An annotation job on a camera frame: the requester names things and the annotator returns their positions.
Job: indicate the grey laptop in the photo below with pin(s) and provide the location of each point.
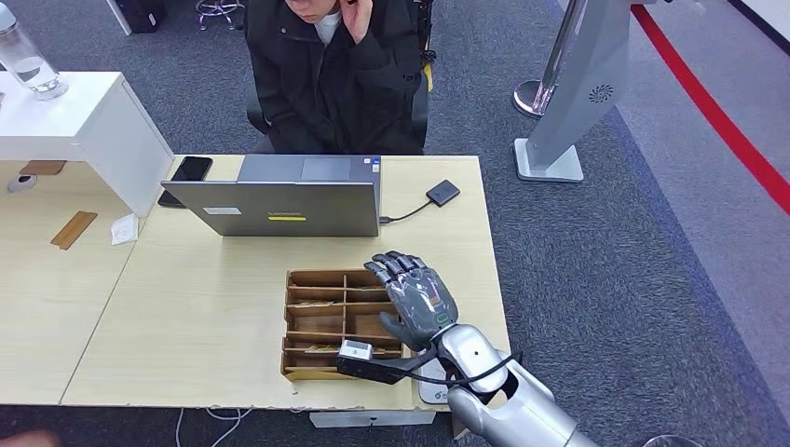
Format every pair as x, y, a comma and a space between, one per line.
278, 210

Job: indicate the blurry pinkish object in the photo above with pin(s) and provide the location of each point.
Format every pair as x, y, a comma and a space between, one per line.
24, 439

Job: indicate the clear water bottle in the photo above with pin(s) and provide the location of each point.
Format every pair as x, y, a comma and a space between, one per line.
28, 65

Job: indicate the white box shelf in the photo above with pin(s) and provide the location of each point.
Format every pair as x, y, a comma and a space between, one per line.
92, 129

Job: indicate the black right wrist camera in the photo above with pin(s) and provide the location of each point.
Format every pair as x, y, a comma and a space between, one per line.
370, 369

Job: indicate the round grey base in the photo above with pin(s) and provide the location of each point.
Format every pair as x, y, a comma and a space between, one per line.
673, 442

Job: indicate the room key card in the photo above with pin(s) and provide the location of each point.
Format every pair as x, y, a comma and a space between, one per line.
321, 349
311, 303

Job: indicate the chrome stanchion post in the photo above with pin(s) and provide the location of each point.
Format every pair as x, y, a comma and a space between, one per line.
531, 98

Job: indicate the wooden card organizer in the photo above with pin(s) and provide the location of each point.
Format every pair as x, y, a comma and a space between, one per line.
315, 324

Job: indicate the black equipment behind chair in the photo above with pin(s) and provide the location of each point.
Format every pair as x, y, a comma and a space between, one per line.
426, 31

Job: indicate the grey kiosk stand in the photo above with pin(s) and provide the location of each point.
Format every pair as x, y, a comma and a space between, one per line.
580, 92

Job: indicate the white furniture leg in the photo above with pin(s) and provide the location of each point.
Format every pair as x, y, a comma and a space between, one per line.
118, 15

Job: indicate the white box under desk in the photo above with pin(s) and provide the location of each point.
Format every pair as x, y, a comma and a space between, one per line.
370, 419

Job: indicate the black smartphone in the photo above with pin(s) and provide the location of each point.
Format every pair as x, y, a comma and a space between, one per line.
191, 168

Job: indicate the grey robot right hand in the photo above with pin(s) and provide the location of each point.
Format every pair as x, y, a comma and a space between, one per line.
423, 302

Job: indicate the brown wooden strip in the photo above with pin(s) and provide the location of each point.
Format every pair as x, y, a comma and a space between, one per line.
73, 230

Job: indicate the chrome stool base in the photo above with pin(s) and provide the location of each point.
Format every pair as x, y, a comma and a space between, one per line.
216, 11

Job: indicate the black case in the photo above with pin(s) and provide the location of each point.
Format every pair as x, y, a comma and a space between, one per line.
141, 13

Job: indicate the white card reader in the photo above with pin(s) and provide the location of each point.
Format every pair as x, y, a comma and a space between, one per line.
432, 392

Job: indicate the person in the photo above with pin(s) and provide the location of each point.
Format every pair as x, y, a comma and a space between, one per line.
333, 92

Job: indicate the brown square coaster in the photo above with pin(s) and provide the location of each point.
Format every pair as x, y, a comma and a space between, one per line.
42, 167

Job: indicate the person's left hand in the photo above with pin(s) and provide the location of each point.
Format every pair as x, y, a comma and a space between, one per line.
358, 18

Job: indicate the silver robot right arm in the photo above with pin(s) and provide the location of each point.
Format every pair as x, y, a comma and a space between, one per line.
524, 413

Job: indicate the black external drive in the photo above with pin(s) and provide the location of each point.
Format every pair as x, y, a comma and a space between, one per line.
443, 192

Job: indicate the white paper tag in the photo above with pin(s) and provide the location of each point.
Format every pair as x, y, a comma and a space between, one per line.
124, 229

